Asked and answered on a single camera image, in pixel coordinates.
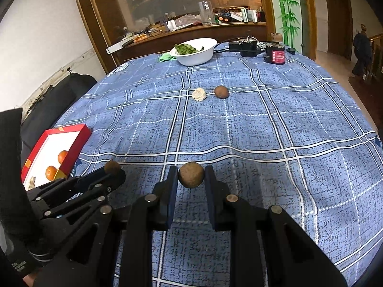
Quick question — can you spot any brown longan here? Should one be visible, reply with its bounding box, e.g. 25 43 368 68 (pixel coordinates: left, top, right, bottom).
178 162 204 188
214 86 229 99
103 161 121 175

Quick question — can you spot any small orange mandarin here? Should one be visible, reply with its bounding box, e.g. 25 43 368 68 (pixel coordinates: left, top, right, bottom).
58 150 68 165

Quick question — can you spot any red tray white inside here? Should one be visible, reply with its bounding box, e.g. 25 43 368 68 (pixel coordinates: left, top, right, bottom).
21 124 91 190

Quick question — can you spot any beige food chunk in tray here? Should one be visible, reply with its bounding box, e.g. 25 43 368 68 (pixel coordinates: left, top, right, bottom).
28 177 36 190

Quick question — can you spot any black leather sofa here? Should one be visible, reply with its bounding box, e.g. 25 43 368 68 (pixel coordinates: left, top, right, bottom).
21 73 97 165

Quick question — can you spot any blue plaid tablecloth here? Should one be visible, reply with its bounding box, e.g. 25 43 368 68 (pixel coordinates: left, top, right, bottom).
56 50 382 286

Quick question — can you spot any green cloth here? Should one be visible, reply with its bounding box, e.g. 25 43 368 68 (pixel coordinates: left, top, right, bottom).
158 52 177 62

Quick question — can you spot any white bowl with greens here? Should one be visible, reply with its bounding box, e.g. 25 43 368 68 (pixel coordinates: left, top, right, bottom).
169 38 218 67

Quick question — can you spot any wooden sideboard counter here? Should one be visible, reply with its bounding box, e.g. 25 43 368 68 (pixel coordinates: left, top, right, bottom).
112 23 269 65

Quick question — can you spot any black power adapter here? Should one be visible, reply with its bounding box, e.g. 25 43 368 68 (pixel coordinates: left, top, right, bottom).
229 39 262 58

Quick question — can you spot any black red box device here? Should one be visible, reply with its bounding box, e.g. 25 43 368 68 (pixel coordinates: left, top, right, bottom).
264 33 285 65

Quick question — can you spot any clear glass jug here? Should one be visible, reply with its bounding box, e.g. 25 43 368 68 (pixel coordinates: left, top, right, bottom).
199 1 215 25

